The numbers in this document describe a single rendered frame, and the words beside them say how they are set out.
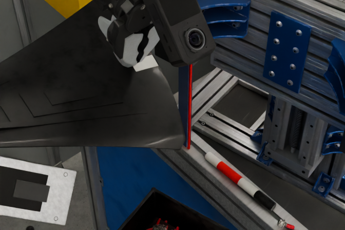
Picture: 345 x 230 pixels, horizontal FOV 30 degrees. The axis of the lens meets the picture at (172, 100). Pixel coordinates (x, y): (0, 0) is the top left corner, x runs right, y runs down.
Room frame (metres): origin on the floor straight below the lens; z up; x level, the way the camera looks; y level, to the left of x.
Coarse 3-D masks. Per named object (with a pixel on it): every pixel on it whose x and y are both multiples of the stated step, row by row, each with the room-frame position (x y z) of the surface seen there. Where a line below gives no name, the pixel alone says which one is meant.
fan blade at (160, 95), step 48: (48, 48) 0.58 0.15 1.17; (96, 48) 0.59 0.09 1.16; (0, 96) 0.50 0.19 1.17; (48, 96) 0.50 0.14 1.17; (96, 96) 0.51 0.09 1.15; (144, 96) 0.53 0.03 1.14; (0, 144) 0.43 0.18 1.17; (48, 144) 0.44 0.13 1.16; (96, 144) 0.45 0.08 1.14; (144, 144) 0.47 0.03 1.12
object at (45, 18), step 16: (0, 0) 1.25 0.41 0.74; (32, 0) 1.30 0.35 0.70; (0, 16) 1.24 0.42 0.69; (32, 16) 1.29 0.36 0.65; (48, 16) 1.32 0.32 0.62; (0, 32) 1.23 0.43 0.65; (16, 32) 1.26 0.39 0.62; (0, 48) 1.23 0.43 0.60; (16, 48) 1.25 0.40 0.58; (160, 64) 1.56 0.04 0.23; (208, 64) 1.71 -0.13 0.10; (176, 80) 1.61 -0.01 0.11; (32, 160) 1.23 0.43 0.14; (48, 160) 1.26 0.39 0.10; (64, 160) 1.30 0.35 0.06
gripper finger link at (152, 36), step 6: (144, 30) 0.55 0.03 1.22; (150, 30) 0.55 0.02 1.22; (144, 36) 0.56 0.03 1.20; (150, 36) 0.56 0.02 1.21; (156, 36) 0.56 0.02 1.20; (144, 42) 0.56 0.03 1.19; (150, 42) 0.56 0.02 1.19; (156, 42) 0.57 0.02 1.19; (138, 48) 0.57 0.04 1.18; (144, 48) 0.56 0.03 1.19; (150, 48) 0.56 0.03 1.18; (138, 54) 0.56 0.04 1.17; (144, 54) 0.56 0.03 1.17; (138, 60) 0.56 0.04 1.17
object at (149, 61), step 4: (148, 56) 0.59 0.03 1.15; (152, 56) 0.59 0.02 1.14; (144, 60) 0.58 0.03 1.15; (148, 60) 0.58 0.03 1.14; (152, 60) 0.59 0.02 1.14; (136, 64) 0.57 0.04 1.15; (140, 64) 0.57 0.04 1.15; (144, 64) 0.58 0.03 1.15; (148, 64) 0.58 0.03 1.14; (152, 64) 0.58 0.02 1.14; (156, 64) 0.58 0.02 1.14; (136, 68) 0.57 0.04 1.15; (140, 68) 0.57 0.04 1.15; (144, 68) 0.57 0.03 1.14
